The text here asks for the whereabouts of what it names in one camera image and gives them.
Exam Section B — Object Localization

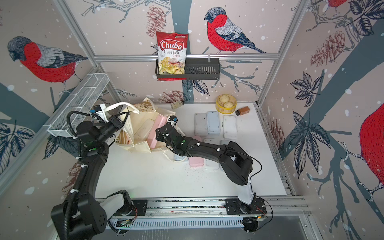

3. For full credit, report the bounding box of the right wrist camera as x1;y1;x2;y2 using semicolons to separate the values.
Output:
168;116;178;127

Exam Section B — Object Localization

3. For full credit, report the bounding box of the pink pencil case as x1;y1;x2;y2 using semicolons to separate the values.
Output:
147;115;168;150
188;136;205;168

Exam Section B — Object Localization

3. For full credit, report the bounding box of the white pencil case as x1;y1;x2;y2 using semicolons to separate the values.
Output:
194;113;208;136
134;119;155;144
223;116;238;140

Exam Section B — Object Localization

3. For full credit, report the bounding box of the beige bun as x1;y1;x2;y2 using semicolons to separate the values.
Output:
224;102;235;109
219;95;230;104

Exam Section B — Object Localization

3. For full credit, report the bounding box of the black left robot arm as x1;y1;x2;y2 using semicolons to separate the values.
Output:
51;111;134;240

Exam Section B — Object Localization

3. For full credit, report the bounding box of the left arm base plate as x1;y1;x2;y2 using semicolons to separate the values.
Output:
113;199;148;217

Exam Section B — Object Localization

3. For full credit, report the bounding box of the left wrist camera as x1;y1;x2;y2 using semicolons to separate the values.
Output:
91;104;108;122

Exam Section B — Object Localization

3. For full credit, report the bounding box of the grey pencil case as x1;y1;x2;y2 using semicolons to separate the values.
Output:
174;154;189;163

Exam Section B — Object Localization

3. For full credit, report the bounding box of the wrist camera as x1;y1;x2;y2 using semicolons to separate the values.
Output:
168;116;178;127
91;104;108;122

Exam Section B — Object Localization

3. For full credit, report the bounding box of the white wire mesh tray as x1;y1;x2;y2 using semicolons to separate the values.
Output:
48;73;110;138

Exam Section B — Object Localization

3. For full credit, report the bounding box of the black wire wall basket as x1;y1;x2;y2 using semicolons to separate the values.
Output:
155;58;221;81

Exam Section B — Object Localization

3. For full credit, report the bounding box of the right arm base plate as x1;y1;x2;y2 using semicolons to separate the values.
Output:
224;196;267;216

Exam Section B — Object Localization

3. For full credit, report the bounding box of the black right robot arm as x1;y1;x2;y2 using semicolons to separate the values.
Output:
156;123;254;186

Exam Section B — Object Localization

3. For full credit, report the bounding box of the light blue pencil case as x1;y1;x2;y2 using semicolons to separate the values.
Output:
220;140;230;145
207;111;221;135

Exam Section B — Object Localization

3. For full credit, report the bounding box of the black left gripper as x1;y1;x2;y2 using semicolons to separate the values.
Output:
97;111;129;144

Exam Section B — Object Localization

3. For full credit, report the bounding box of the small brown bottle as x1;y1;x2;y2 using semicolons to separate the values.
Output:
235;106;251;116

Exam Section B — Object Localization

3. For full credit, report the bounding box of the small glass jar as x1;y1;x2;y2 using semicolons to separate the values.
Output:
171;100;185;110

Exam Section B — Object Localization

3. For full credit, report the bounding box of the red Chuba cassava chips bag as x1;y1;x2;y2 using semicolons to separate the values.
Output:
156;32;189;76

